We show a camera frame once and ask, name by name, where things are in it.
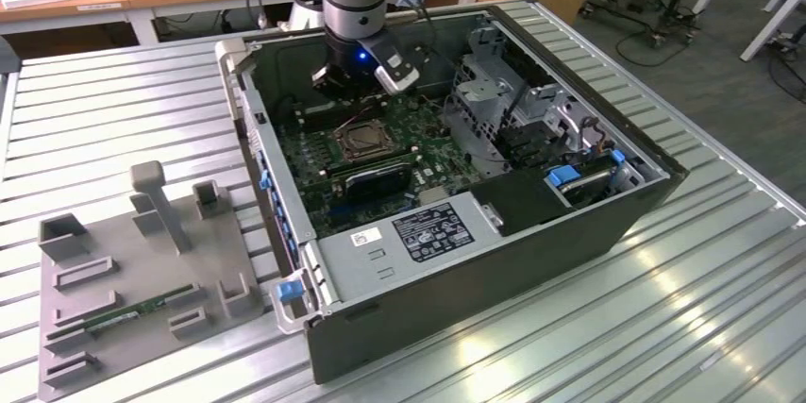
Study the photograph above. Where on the metal locking lever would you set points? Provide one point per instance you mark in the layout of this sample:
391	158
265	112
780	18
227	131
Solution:
353	119

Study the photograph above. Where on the silver CPU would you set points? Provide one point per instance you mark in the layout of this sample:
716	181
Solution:
364	139

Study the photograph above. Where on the silver drive cage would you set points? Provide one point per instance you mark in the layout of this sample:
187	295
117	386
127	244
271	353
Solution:
478	91

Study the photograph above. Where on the green motherboard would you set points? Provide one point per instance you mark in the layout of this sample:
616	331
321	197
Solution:
440	157

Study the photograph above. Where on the black graphics card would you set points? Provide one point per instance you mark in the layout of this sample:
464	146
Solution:
377	186

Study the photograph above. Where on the hard disk in blue carrier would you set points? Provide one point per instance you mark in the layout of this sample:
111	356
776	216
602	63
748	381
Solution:
560	179

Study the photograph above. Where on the silver power supply unit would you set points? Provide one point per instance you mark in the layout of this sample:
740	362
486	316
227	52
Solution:
364	271

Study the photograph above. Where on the blue case latch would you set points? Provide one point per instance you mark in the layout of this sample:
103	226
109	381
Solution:
288	292

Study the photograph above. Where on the black wheeled stand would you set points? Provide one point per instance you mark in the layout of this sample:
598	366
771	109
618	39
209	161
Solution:
676	23

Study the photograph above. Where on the grey parts rack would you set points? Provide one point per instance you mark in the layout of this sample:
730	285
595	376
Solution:
144	280

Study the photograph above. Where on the black PC case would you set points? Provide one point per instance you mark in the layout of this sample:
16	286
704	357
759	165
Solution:
472	318

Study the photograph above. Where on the green RAM stick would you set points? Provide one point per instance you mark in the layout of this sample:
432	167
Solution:
119	315

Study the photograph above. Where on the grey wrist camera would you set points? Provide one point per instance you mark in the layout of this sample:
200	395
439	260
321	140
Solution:
320	78

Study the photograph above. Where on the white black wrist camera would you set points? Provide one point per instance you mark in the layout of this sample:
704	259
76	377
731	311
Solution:
393	68

